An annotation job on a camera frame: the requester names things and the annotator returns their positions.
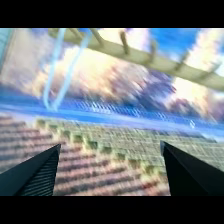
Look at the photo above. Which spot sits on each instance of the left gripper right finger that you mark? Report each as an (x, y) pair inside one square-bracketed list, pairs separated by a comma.
[(193, 176)]

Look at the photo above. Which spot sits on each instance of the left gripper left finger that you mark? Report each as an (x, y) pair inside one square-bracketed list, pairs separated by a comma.
[(30, 176)]

